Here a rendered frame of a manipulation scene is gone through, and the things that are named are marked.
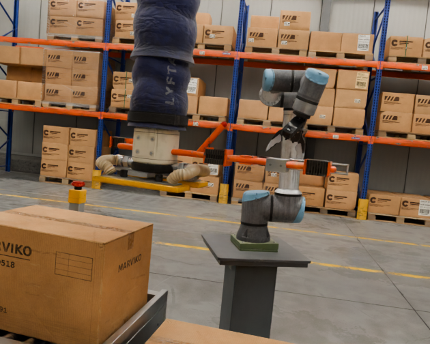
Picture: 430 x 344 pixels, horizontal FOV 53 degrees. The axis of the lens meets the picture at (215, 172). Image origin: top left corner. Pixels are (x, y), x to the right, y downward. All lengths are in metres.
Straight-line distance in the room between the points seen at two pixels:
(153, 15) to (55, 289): 1.02
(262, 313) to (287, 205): 0.61
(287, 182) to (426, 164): 8.27
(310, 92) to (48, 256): 1.13
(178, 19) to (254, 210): 1.18
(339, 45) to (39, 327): 7.94
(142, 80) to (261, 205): 1.09
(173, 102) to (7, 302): 0.97
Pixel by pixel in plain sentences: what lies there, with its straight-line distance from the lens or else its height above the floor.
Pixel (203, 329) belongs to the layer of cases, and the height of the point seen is 0.54.
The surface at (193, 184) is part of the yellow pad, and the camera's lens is 1.64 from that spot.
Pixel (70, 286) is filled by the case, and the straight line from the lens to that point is 1.67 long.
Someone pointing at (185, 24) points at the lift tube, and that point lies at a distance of 1.60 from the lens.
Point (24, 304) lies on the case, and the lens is 1.81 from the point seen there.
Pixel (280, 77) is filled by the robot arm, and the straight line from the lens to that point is 1.81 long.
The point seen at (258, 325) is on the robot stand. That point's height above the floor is 0.34.
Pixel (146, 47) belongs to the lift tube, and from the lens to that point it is 1.58.
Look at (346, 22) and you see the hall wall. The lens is 10.44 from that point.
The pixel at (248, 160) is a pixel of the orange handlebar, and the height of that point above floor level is 1.27.
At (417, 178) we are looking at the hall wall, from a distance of 10.49.
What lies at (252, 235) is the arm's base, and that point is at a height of 0.83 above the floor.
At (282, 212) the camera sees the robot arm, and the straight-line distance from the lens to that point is 2.38.
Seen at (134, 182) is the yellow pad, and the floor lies 1.16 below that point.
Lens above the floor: 1.35
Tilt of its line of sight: 5 degrees down
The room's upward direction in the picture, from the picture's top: 5 degrees clockwise
